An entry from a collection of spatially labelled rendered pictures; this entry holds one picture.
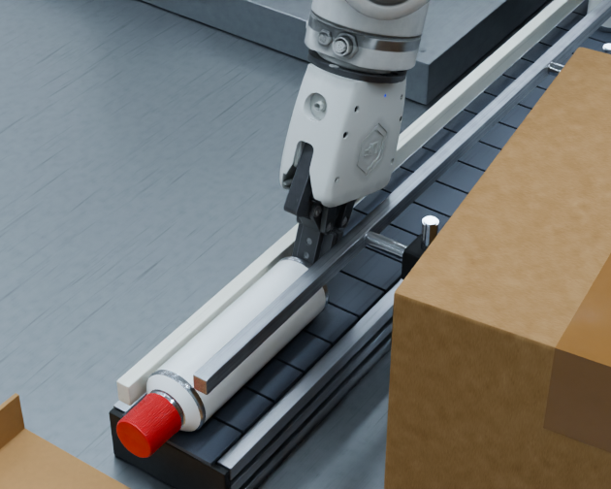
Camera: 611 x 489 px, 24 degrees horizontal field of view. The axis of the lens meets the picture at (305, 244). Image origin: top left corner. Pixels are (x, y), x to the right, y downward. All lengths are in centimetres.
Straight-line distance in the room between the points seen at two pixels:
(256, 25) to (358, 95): 54
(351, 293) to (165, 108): 40
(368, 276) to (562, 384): 42
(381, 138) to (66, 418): 33
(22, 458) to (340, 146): 34
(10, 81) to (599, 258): 86
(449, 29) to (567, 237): 69
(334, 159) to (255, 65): 51
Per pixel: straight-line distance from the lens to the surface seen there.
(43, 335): 120
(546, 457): 81
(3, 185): 137
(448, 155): 116
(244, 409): 105
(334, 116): 102
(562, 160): 89
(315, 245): 109
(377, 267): 117
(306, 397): 107
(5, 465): 109
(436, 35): 148
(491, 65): 137
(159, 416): 99
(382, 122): 106
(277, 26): 153
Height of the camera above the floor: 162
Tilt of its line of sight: 39 degrees down
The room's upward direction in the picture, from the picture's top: straight up
